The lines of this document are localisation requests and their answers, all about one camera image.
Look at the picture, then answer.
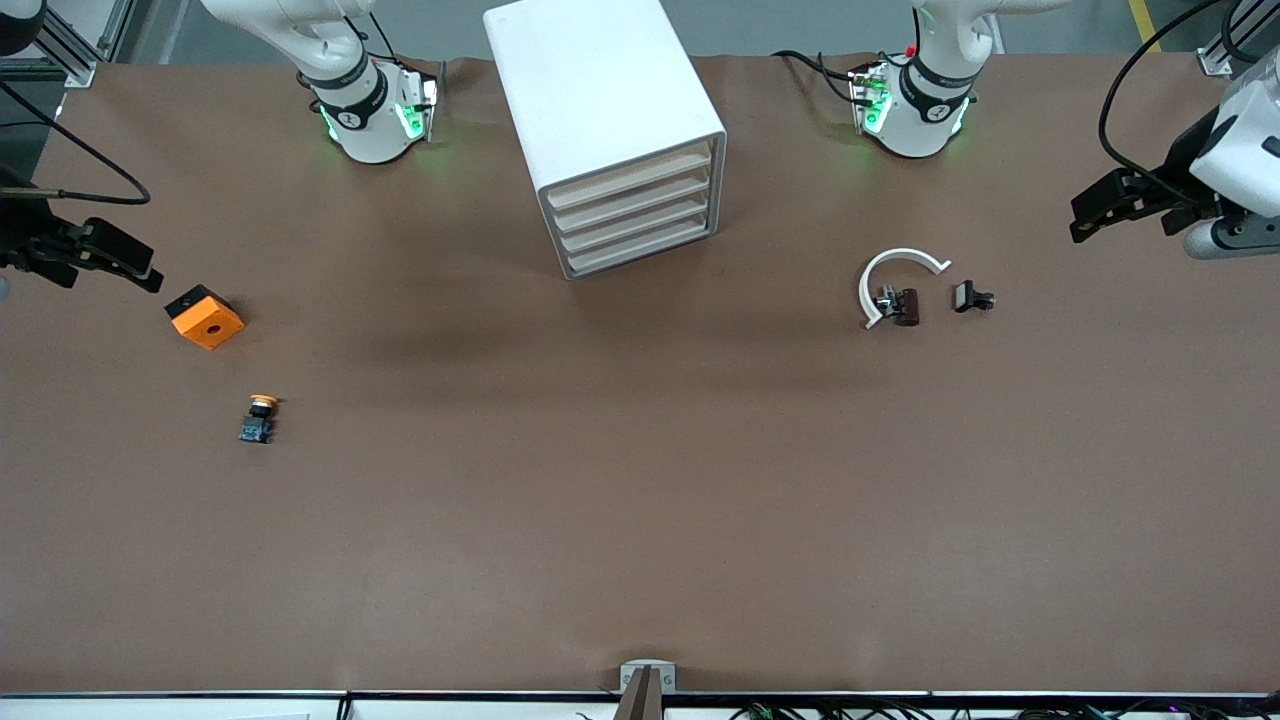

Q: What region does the aluminium frame profile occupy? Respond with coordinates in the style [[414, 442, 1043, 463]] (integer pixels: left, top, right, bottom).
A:
[[1198, 0, 1280, 77], [0, 0, 136, 89]]

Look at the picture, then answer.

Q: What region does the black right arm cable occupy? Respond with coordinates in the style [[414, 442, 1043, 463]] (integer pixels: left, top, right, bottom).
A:
[[0, 80, 152, 207]]

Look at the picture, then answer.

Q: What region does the orange and black square block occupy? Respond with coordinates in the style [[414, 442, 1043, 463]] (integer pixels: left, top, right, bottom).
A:
[[165, 285, 246, 351]]

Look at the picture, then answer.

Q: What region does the white curved pipe clamp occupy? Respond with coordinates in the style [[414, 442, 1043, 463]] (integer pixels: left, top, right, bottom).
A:
[[858, 247, 953, 331]]

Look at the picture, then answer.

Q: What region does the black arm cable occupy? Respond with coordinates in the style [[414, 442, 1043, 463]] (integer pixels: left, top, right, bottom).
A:
[[1098, 0, 1280, 201], [0, 80, 152, 207]]

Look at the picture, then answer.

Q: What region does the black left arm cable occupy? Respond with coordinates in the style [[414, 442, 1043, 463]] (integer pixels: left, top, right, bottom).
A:
[[1098, 0, 1280, 201]]

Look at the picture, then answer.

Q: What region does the orange push button blue base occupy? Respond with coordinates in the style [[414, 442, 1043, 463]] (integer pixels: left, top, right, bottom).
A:
[[238, 394, 282, 447]]

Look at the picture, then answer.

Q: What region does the black base power cable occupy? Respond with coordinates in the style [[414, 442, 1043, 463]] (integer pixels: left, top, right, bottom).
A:
[[775, 50, 863, 96]]

